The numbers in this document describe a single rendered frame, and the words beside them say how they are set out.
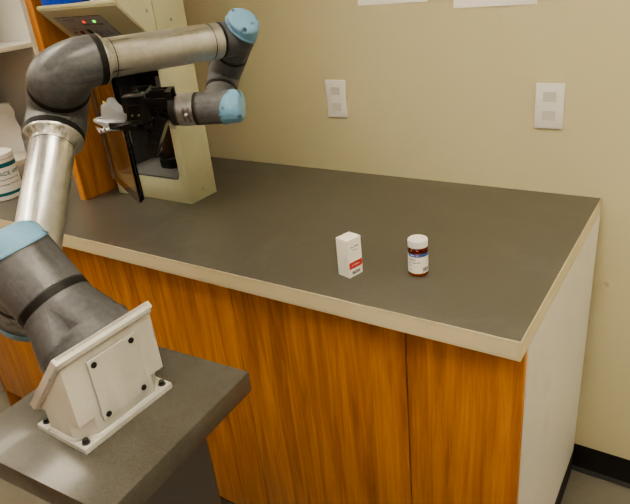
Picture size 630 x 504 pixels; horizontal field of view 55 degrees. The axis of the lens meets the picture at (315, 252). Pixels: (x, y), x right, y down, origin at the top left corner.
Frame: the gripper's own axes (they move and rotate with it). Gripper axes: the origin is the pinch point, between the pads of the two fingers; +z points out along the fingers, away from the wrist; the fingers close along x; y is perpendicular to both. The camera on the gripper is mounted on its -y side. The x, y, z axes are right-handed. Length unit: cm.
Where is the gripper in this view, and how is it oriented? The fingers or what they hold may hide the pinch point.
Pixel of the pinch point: (100, 122)
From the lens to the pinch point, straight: 157.1
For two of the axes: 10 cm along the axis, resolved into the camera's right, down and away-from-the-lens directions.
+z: -9.9, 0.2, 1.4
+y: -1.0, -8.1, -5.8
